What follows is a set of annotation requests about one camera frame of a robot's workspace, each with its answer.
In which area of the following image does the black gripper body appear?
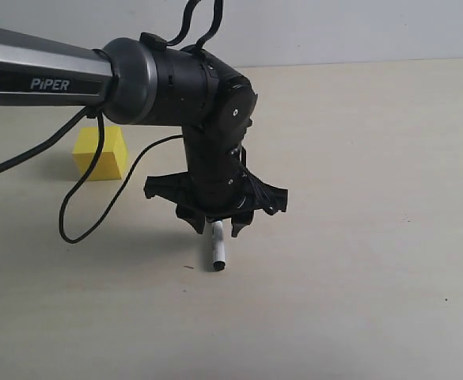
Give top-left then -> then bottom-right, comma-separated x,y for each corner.
144,172 -> 288,220

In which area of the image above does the black and white marker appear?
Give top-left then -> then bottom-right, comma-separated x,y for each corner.
211,221 -> 226,272

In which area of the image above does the yellow foam cube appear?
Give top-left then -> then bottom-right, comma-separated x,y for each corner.
72,126 -> 127,181

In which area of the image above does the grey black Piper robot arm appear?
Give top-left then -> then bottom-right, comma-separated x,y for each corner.
0,28 -> 288,236

